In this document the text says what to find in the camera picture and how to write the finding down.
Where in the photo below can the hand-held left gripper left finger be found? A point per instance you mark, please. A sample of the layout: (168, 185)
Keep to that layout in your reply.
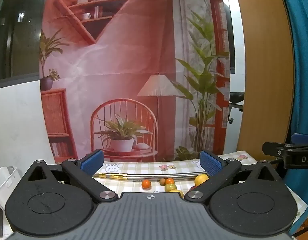
(92, 161)

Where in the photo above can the white plastic basket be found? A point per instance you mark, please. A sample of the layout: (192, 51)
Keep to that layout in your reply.
(4, 180)

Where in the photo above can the wooden panel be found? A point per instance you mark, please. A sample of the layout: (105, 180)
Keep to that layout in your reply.
(263, 67)

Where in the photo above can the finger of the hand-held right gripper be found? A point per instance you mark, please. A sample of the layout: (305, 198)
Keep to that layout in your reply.
(302, 138)
(276, 148)

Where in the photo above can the small orange tangerine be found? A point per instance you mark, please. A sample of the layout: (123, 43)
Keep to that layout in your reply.
(146, 184)

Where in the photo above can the long metal rod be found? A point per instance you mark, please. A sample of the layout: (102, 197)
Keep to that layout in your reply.
(129, 177)

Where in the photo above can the yellow-green apple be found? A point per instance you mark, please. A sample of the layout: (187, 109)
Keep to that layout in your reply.
(170, 187)

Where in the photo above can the dark glass window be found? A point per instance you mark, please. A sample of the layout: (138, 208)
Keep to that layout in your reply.
(19, 42)

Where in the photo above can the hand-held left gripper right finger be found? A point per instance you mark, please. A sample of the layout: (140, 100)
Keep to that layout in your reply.
(210, 162)

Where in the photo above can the brown kiwi fruit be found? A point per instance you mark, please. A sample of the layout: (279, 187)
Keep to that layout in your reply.
(162, 180)

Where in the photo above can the red apple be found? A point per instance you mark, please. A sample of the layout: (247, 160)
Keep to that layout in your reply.
(192, 187)

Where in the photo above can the black chair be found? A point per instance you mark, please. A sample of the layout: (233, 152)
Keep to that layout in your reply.
(236, 97)

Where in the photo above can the blue curtain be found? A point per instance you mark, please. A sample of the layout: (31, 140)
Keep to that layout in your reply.
(303, 67)

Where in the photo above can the yellow lemon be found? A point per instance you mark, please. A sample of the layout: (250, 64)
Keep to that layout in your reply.
(176, 193)
(201, 179)

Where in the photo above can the printed room scene backdrop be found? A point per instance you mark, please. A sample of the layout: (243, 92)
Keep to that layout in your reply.
(119, 55)

